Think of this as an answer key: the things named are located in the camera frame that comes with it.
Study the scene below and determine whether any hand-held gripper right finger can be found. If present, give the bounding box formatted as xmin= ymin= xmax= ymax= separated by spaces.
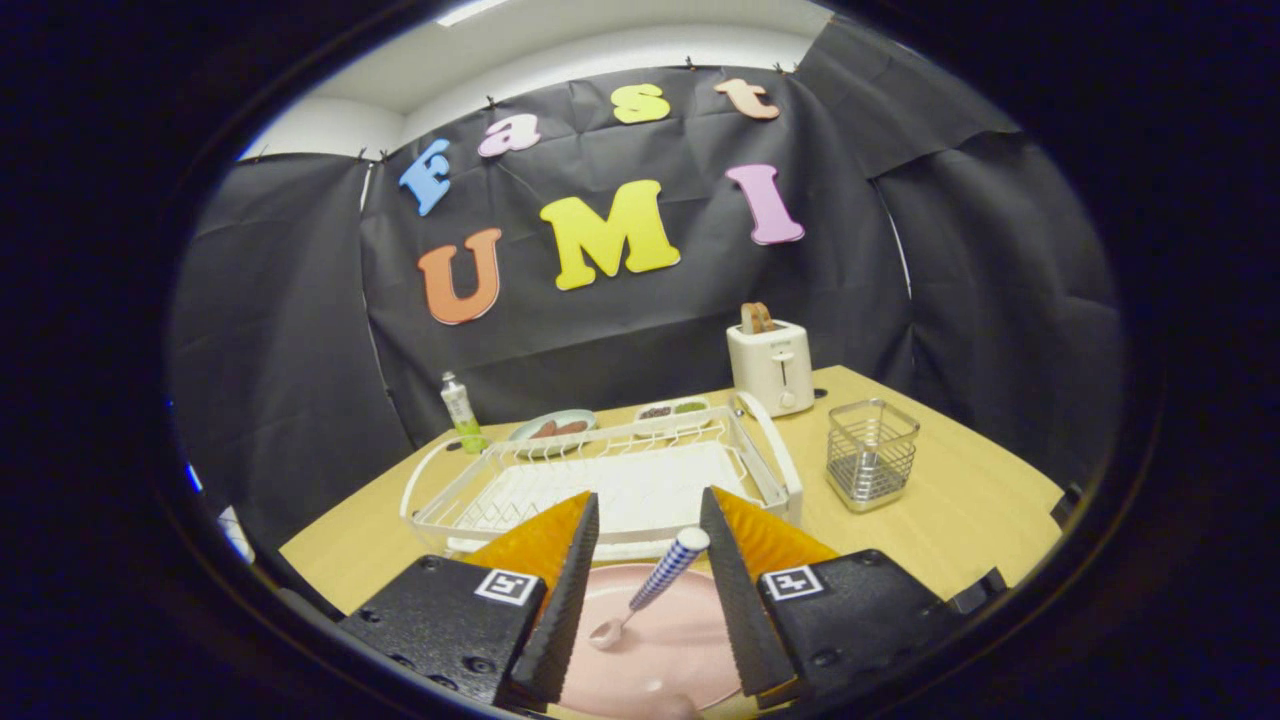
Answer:
xmin=698 ymin=486 xmax=961 ymax=703

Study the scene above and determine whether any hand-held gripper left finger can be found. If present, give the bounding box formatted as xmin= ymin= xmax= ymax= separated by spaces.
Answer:
xmin=340 ymin=490 xmax=601 ymax=711

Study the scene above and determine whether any pink plate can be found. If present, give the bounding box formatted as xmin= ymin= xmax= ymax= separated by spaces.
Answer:
xmin=555 ymin=563 xmax=746 ymax=719

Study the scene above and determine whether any spoon with blue checked handle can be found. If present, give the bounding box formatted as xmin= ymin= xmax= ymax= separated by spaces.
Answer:
xmin=588 ymin=527 xmax=711 ymax=651

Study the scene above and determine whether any white dish rack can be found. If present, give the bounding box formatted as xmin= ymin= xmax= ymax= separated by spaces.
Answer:
xmin=400 ymin=392 xmax=804 ymax=561

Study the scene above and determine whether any silver wire basket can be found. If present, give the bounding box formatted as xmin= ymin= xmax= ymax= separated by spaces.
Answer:
xmin=826 ymin=399 xmax=921 ymax=514

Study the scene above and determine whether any pale green plate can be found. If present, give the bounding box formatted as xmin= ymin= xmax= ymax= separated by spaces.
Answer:
xmin=508 ymin=409 xmax=598 ymax=446

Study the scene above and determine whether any white divided condiment dish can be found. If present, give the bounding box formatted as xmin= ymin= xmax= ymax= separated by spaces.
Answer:
xmin=635 ymin=397 xmax=713 ymax=427

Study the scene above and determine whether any clear bottle with green liquid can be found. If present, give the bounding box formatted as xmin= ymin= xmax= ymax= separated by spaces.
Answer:
xmin=440 ymin=372 xmax=489 ymax=454

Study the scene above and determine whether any white toaster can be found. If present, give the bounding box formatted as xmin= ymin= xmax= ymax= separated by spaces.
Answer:
xmin=726 ymin=319 xmax=816 ymax=418

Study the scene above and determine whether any ceiling light panel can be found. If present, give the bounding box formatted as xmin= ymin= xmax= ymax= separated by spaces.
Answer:
xmin=437 ymin=0 xmax=511 ymax=28

